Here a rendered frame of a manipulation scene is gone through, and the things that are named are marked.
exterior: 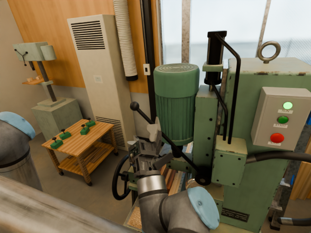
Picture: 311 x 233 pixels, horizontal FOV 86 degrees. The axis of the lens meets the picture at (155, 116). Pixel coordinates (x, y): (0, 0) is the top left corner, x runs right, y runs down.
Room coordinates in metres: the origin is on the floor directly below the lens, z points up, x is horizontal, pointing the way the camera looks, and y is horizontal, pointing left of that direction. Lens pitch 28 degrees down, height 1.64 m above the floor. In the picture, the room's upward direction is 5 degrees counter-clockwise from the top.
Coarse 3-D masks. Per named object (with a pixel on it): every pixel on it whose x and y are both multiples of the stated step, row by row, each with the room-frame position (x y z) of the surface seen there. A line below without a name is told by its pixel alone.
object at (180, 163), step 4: (168, 152) 0.66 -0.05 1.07; (184, 152) 0.66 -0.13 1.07; (188, 156) 0.62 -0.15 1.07; (192, 156) 0.62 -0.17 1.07; (172, 160) 0.61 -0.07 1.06; (176, 160) 0.60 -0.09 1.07; (180, 160) 0.60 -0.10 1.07; (184, 160) 0.60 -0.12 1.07; (168, 164) 0.62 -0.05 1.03; (172, 164) 0.61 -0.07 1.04; (176, 164) 0.60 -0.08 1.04; (180, 164) 0.59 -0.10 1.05; (184, 164) 0.59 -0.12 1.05; (188, 164) 0.58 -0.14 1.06; (172, 168) 0.61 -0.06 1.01; (176, 168) 0.60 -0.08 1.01; (180, 168) 0.59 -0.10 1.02; (184, 168) 0.59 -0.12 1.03; (188, 172) 0.58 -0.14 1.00
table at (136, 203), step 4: (164, 144) 0.95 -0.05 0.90; (164, 148) 0.90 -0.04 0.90; (168, 148) 0.90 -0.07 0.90; (184, 148) 0.88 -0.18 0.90; (160, 152) 0.87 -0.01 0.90; (164, 152) 0.86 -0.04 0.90; (132, 184) 0.65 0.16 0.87; (136, 184) 0.64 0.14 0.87; (184, 184) 0.60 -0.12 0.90; (132, 188) 0.63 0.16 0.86; (136, 188) 0.62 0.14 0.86; (184, 188) 0.60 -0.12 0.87; (136, 200) 0.53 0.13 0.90; (136, 204) 0.50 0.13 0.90; (132, 208) 0.48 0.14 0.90; (132, 212) 0.47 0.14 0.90; (128, 216) 0.45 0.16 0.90; (128, 220) 0.43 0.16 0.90; (124, 224) 0.42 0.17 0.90; (132, 228) 0.40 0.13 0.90; (136, 228) 0.40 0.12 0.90; (140, 232) 0.38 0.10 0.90
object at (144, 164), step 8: (136, 144) 0.45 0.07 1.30; (144, 144) 0.44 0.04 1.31; (152, 144) 0.46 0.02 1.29; (128, 152) 0.45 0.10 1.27; (136, 152) 0.42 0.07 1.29; (144, 152) 0.41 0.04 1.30; (152, 152) 0.43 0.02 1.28; (136, 160) 0.40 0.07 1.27; (144, 160) 0.40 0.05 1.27; (152, 160) 0.42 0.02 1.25; (136, 168) 0.38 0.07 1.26; (144, 168) 0.38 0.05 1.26; (152, 168) 0.40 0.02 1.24; (136, 176) 0.36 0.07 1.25; (144, 176) 0.36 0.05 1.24
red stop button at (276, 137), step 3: (273, 135) 0.35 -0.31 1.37; (276, 135) 0.35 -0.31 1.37; (279, 135) 0.35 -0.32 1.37; (282, 135) 0.35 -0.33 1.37; (270, 138) 0.36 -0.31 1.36; (273, 138) 0.35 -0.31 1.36; (276, 138) 0.35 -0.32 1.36; (279, 138) 0.34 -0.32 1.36; (282, 138) 0.34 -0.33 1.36; (273, 141) 0.35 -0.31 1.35; (276, 141) 0.35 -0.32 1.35; (279, 141) 0.34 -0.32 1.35
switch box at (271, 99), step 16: (272, 96) 0.37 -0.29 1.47; (288, 96) 0.36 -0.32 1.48; (304, 96) 0.35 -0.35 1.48; (256, 112) 0.42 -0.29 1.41; (272, 112) 0.37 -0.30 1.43; (304, 112) 0.34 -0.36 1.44; (256, 128) 0.38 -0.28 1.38; (272, 128) 0.36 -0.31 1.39; (288, 128) 0.35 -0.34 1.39; (256, 144) 0.37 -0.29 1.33; (288, 144) 0.34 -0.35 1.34
